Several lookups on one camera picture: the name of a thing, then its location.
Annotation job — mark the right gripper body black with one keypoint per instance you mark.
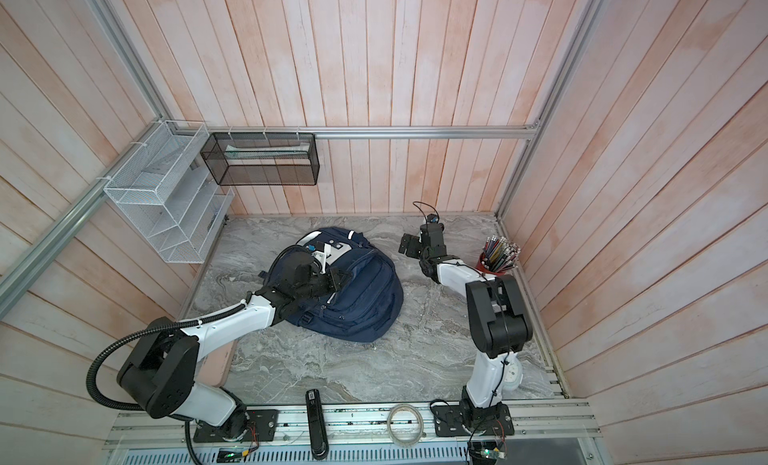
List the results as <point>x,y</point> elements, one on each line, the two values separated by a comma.
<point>416,248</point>

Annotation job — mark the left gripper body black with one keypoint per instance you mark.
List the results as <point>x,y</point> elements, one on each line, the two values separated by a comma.
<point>318,285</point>

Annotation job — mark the navy blue student backpack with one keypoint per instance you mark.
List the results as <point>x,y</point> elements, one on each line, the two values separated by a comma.
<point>365,309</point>

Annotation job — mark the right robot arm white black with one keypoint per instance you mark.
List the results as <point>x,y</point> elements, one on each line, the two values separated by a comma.
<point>498,320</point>

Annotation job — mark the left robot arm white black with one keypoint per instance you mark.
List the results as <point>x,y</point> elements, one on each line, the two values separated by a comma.
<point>160,373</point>

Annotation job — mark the red pen holder cup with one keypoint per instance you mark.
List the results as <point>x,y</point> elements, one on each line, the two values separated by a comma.
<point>480,266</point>

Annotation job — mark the white round alarm clock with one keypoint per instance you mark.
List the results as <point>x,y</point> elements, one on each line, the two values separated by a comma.
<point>513,375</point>

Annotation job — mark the black handheld device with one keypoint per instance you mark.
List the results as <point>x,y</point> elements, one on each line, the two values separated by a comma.
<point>319,443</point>

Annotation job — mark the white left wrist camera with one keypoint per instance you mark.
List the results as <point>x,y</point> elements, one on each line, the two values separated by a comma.
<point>326,255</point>

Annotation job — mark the black mesh wall basket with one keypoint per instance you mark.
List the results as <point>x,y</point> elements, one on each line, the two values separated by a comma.
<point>262,158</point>

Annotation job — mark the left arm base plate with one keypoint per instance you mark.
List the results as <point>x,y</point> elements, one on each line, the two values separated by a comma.
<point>256,425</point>

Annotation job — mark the white wire mesh shelf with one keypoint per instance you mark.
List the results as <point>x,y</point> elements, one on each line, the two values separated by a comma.
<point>169,194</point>

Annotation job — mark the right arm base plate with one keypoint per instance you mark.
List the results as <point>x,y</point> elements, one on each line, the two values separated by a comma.
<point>465,420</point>

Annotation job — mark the aluminium front rail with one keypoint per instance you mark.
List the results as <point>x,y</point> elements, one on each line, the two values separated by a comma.
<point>363,424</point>

